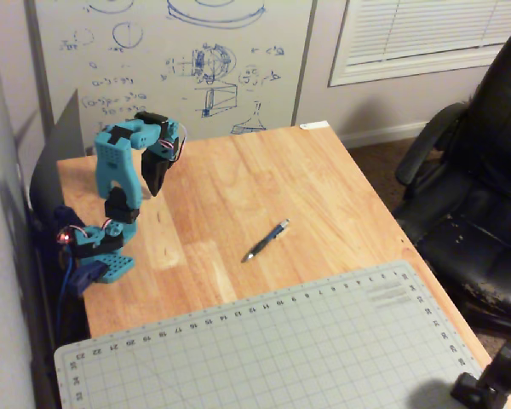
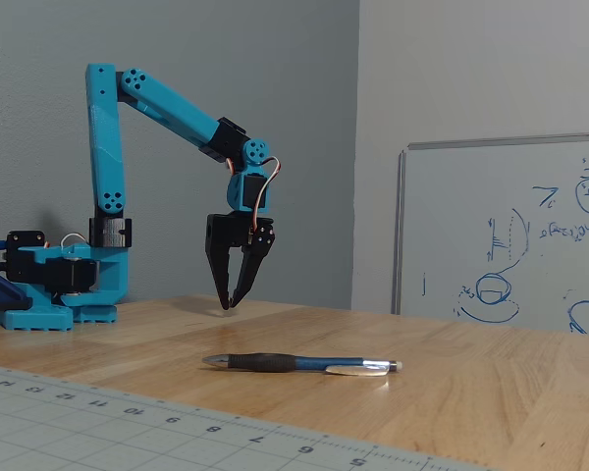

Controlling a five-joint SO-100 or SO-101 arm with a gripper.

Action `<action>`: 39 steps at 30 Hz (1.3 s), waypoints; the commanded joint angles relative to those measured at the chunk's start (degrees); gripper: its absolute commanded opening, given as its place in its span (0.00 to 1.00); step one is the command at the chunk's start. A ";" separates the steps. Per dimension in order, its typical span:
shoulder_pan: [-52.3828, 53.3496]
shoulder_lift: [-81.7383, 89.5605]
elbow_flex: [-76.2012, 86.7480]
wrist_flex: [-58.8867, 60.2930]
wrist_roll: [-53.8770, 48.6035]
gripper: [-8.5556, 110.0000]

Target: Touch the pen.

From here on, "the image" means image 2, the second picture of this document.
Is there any dark blue table clamp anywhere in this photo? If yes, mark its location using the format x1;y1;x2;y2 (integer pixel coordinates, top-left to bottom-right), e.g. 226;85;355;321
0;263;33;313

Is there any white red wrist servo cable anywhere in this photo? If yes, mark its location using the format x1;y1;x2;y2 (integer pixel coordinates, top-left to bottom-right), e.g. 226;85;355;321
224;155;284;233

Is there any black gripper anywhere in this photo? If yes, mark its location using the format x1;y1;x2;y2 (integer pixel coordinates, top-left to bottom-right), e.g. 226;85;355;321
205;212;278;312

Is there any grey gridded cutting mat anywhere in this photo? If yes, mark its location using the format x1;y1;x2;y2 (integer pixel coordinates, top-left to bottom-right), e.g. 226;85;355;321
0;363;503;471

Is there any blue pen with black grip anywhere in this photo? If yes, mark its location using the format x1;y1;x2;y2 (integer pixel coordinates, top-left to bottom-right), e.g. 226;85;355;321
201;352;404;379

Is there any whiteboard with blue drawings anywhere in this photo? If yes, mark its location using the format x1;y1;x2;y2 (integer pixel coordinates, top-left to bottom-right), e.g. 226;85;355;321
391;131;589;337

